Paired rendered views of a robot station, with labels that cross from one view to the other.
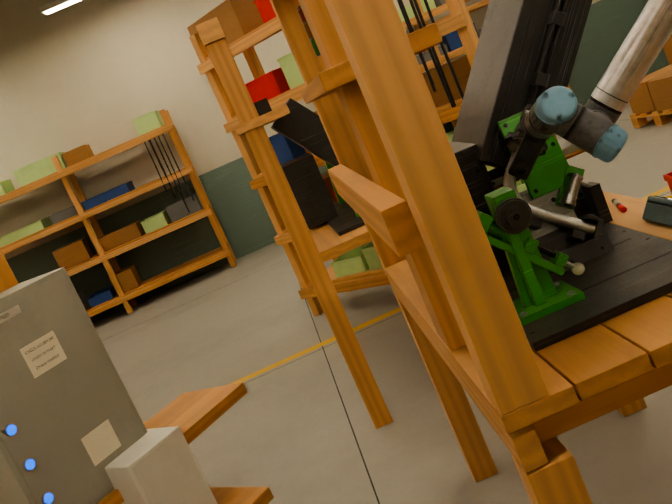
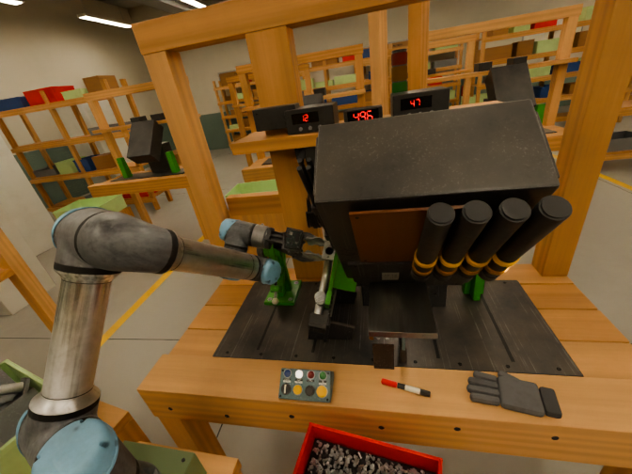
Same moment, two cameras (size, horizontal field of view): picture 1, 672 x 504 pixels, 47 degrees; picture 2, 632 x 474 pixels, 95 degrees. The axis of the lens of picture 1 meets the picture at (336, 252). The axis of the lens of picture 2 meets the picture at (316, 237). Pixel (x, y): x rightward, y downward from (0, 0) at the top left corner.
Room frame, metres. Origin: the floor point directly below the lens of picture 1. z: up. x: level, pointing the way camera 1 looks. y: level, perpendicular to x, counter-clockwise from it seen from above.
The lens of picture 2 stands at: (2.04, -1.30, 1.68)
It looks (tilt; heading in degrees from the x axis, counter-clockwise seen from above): 28 degrees down; 105
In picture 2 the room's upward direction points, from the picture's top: 9 degrees counter-clockwise
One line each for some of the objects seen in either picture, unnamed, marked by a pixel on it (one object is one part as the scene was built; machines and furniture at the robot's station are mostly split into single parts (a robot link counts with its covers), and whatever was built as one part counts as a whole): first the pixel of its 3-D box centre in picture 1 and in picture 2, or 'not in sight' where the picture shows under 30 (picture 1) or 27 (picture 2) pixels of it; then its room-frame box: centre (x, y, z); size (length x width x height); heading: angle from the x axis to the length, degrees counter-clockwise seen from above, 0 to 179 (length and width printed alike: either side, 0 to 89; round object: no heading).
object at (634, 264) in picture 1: (538, 257); (373, 317); (2.00, -0.49, 0.89); 1.10 x 0.42 x 0.02; 1
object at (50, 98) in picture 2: not in sight; (84, 153); (-3.33, 3.29, 1.13); 2.48 x 0.54 x 2.27; 3
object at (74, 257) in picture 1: (87, 236); not in sight; (10.26, 2.88, 1.12); 3.22 x 0.55 x 2.23; 93
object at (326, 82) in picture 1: (356, 72); (364, 128); (1.99, -0.23, 1.52); 0.90 x 0.25 x 0.04; 1
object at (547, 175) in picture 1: (532, 151); (344, 264); (1.92, -0.55, 1.17); 0.13 x 0.12 x 0.20; 1
